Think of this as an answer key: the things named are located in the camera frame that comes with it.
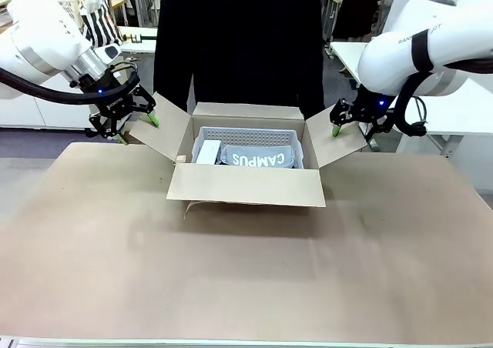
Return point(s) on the grey cloth with CAMPUS print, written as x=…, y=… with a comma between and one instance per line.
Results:
x=258, y=157

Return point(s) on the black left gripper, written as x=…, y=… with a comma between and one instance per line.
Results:
x=111, y=101

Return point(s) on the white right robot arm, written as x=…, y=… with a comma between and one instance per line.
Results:
x=400, y=63

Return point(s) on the white cabinet with wooden top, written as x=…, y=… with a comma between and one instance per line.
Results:
x=46, y=113

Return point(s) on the black tool on desk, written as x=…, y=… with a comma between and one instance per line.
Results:
x=136, y=38

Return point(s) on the white plastic crate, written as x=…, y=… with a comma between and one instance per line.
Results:
x=71, y=5

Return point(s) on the small white desk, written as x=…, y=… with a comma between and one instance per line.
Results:
x=138, y=45

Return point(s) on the brown cardboard box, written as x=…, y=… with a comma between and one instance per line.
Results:
x=246, y=186

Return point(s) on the person in black coat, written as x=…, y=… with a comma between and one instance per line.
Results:
x=239, y=36

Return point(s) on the large white table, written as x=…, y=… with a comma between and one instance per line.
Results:
x=346, y=55

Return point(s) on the black hanging garment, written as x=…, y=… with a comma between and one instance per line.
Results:
x=362, y=9

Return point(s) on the black white striped bag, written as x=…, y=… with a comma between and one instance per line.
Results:
x=100, y=24

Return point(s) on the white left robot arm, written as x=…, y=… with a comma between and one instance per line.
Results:
x=38, y=28

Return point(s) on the grey perforated plastic basket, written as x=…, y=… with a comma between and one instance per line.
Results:
x=250, y=136

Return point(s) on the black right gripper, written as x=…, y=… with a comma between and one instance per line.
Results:
x=369, y=111

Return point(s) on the small white carton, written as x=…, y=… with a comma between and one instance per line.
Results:
x=208, y=152

